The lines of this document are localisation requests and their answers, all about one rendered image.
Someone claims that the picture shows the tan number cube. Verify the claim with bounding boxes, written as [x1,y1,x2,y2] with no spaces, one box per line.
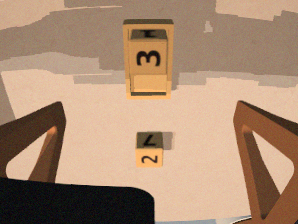
[128,29,168,75]
[135,132,163,167]

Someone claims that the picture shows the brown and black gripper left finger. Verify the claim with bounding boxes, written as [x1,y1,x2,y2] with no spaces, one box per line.
[0,101,66,183]

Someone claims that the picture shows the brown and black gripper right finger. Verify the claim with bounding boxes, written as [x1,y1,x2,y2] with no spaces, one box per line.
[233,100,298,224]

